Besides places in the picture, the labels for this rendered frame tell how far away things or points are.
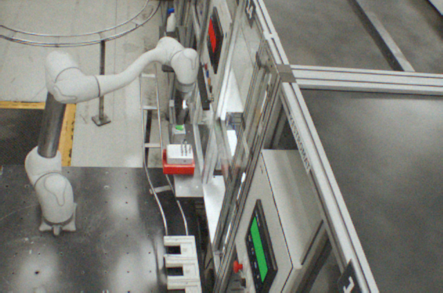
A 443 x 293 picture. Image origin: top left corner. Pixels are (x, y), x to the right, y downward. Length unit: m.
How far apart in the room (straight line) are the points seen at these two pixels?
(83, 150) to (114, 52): 1.36
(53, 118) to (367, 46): 1.45
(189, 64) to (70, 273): 1.13
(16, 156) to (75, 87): 1.88
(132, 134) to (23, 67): 1.30
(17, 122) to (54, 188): 1.84
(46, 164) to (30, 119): 1.72
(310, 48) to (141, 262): 1.41
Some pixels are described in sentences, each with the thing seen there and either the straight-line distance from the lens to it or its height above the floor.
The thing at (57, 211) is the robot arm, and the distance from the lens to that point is 2.61.
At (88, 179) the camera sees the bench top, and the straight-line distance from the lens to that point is 2.94.
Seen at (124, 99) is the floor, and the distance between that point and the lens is 4.54.
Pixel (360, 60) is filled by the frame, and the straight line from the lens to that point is 1.72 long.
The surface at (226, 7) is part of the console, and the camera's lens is 2.19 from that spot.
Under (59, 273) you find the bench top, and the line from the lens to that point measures 2.58.
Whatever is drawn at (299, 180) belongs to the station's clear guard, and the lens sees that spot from 1.38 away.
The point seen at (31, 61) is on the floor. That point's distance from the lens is 5.01.
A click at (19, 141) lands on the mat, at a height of 0.01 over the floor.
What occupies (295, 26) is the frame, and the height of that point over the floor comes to 2.01.
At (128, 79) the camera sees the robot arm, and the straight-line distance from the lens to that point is 2.36.
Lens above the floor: 2.85
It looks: 40 degrees down
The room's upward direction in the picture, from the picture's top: 12 degrees clockwise
